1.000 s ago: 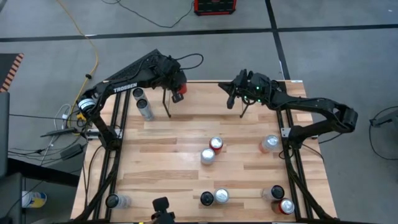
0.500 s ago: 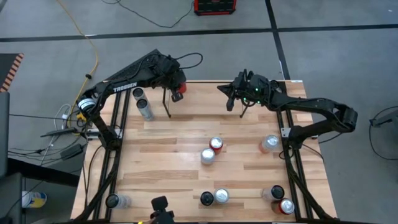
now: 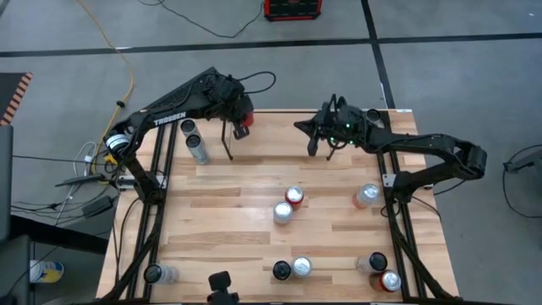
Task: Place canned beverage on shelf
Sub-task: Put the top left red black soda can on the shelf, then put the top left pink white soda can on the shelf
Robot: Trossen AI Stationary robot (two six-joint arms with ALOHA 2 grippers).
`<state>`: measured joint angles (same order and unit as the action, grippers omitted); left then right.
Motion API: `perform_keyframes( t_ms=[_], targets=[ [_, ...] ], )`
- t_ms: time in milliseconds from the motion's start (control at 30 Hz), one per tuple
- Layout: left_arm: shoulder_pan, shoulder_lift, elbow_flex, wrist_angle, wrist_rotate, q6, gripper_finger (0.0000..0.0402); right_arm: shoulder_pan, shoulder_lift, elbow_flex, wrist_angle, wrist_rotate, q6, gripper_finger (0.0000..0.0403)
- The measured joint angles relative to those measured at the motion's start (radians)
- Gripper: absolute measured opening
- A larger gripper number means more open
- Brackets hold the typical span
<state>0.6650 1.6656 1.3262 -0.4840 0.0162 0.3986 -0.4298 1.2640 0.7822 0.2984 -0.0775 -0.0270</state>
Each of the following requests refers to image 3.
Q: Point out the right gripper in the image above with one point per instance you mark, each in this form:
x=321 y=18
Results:
x=341 y=127

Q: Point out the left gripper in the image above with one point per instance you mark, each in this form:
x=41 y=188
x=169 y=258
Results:
x=222 y=110

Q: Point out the red Coca-Cola can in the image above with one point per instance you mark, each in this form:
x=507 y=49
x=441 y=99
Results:
x=388 y=281
x=294 y=197
x=248 y=119

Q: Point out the white blue Celsius can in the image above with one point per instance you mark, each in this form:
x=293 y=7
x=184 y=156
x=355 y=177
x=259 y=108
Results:
x=199 y=152
x=374 y=115

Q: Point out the raspberry lime Spindrift can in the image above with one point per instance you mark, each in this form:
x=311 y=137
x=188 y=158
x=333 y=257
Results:
x=302 y=267

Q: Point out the white red-band Celsius can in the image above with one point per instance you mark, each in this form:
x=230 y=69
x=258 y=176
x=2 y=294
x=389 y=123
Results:
x=374 y=262
x=281 y=270

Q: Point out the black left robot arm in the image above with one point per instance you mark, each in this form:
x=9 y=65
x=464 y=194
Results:
x=169 y=118

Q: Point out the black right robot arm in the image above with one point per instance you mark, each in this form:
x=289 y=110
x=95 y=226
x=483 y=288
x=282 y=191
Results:
x=423 y=142

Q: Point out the red black equipment case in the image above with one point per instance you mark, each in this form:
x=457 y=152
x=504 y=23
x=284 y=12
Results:
x=292 y=8

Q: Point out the black rounded device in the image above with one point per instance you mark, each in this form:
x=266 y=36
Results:
x=220 y=281

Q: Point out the black power adapter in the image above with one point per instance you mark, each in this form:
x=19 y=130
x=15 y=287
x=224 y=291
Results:
x=97 y=206

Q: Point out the black power strip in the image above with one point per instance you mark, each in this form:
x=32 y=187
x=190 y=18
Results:
x=80 y=180

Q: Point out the grey stand leg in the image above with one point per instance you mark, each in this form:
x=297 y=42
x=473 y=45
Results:
x=525 y=163

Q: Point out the black mat with orange stripes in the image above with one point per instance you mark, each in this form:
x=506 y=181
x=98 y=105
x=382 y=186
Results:
x=10 y=91

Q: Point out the grey cabinet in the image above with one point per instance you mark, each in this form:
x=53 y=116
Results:
x=5 y=182

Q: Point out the white yellow blue container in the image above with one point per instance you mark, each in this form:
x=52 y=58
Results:
x=46 y=272

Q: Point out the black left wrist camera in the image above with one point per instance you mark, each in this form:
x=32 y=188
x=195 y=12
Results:
x=230 y=88

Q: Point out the white metal bracket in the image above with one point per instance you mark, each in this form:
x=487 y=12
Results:
x=389 y=180

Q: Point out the black aluminium table frame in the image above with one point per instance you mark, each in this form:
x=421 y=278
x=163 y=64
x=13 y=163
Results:
x=397 y=222

